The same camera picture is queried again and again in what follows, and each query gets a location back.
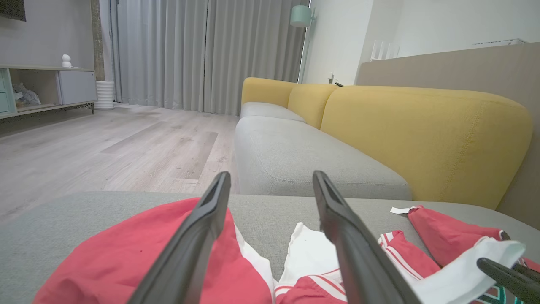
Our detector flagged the grey and wood TV cabinet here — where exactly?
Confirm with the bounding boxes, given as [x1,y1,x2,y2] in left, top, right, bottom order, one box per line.
[0,65,98,120]

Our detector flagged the red white-trimmed basketball shorts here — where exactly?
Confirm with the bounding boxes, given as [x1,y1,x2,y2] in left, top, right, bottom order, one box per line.
[33,197,277,304]

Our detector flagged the pale green floor lamp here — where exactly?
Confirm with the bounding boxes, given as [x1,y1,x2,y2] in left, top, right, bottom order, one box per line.
[290,4,316,84]

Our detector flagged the yellow sofa backrest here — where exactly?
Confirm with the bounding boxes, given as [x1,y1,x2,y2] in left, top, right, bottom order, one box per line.
[241,77,297,109]
[321,86,533,210]
[288,84,339,129]

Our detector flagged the grey plush toy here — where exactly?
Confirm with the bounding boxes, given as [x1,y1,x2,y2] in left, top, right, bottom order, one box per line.
[13,82,42,106]

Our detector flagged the grey pleated curtain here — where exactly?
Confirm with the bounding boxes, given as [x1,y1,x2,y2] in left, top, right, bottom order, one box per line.
[111,0,311,117]

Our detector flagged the white router with antennas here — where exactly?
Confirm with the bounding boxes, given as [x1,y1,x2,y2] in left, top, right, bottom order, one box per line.
[370,40,401,62]

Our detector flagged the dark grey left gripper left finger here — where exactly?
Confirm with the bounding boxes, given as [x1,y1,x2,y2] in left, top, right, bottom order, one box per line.
[128,171,232,304]

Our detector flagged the dark wall television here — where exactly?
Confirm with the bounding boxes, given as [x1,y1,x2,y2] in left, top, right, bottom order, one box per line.
[0,0,27,22]

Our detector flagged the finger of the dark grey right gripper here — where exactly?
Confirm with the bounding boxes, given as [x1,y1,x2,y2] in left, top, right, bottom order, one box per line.
[477,258,540,304]
[512,263,540,282]

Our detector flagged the white ribbed cylinder appliance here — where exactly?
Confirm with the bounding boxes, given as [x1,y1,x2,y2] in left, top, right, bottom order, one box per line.
[94,81,115,111]

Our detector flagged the flat white device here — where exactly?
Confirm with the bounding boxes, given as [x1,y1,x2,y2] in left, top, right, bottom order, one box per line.
[472,38,528,46]

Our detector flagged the red basketball jersey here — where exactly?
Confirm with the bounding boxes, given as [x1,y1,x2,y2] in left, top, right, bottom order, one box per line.
[274,206,540,304]

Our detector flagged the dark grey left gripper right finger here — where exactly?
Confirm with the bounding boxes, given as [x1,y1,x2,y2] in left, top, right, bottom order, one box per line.
[312,170,423,304]

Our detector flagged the grey sofa seat cushion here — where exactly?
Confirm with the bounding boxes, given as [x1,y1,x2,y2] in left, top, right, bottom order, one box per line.
[240,102,305,123]
[0,191,540,304]
[235,116,412,200]

